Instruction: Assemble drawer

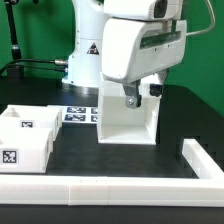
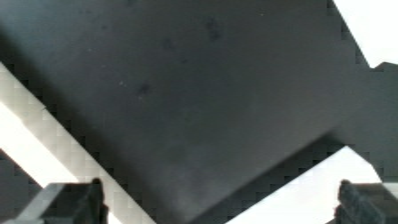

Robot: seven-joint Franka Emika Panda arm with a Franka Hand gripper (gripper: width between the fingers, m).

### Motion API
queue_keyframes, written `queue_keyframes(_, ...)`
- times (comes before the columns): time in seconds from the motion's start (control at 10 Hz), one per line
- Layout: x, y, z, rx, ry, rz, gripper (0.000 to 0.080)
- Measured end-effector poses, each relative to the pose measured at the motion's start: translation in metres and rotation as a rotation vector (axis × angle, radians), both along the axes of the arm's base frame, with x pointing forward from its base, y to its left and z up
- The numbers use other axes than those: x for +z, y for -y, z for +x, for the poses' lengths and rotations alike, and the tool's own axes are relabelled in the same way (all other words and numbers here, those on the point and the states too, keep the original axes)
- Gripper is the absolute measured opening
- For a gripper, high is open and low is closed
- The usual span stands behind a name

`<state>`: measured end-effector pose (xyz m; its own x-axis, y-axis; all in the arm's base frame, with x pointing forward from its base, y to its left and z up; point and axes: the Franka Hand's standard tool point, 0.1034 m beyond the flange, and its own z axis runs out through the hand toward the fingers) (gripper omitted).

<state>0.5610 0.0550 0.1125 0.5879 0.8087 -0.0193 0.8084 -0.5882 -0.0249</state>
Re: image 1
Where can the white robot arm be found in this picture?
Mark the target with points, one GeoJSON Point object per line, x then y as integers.
{"type": "Point", "coordinates": [85, 63]}

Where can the black camera stand pole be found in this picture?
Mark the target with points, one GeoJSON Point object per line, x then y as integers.
{"type": "Point", "coordinates": [15, 71]}

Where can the white drawer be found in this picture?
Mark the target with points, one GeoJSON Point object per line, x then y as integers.
{"type": "Point", "coordinates": [25, 150]}
{"type": "Point", "coordinates": [33, 117]}

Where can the white front drawer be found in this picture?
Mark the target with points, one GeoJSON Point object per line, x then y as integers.
{"type": "Point", "coordinates": [25, 150]}

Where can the white drawer cabinet box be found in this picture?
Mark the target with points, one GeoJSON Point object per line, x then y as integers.
{"type": "Point", "coordinates": [119, 124]}

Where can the white fiducial marker sheet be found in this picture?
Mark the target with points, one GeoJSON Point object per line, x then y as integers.
{"type": "Point", "coordinates": [78, 114]}

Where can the white L-shaped boundary frame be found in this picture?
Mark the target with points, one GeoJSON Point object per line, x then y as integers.
{"type": "Point", "coordinates": [206, 190]}

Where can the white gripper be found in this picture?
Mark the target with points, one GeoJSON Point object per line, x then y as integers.
{"type": "Point", "coordinates": [140, 38]}

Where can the white rear drawer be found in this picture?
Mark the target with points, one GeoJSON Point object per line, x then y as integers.
{"type": "Point", "coordinates": [33, 117]}

